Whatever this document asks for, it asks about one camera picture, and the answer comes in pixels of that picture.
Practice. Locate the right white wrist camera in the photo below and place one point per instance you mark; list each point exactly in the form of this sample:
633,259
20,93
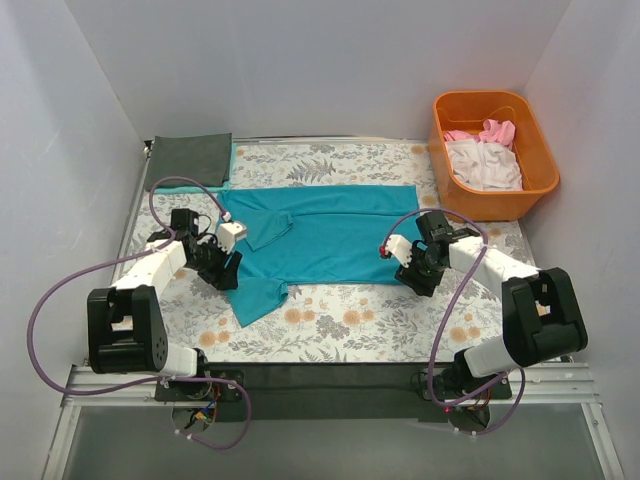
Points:
397,247

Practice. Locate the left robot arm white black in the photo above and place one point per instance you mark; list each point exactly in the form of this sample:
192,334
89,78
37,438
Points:
126,331

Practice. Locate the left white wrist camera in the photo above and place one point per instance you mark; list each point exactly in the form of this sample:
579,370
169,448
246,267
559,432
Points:
228,234

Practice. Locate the orange plastic basket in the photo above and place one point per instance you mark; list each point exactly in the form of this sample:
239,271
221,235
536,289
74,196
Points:
466,111

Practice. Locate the folded dark grey t shirt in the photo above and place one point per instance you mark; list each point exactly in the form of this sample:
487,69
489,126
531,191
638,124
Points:
205,159

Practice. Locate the floral patterned table mat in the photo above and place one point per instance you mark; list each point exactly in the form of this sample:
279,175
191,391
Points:
349,323

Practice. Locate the pink garment in basket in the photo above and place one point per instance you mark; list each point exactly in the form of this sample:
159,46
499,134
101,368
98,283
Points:
494,131

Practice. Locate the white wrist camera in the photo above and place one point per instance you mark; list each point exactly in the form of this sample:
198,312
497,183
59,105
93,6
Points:
397,247
228,234

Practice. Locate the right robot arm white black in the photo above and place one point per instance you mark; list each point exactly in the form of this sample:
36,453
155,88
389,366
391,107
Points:
541,318

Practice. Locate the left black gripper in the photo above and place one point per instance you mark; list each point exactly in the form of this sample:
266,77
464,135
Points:
226,270

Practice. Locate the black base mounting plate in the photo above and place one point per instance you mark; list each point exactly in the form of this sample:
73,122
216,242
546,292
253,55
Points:
325,391

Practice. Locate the white garment in basket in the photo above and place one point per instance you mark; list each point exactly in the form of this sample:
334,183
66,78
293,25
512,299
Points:
484,166

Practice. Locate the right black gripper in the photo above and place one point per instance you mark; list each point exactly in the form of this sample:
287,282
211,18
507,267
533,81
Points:
415,276

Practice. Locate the aluminium frame rail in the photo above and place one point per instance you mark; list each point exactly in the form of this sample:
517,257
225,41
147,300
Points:
550,383

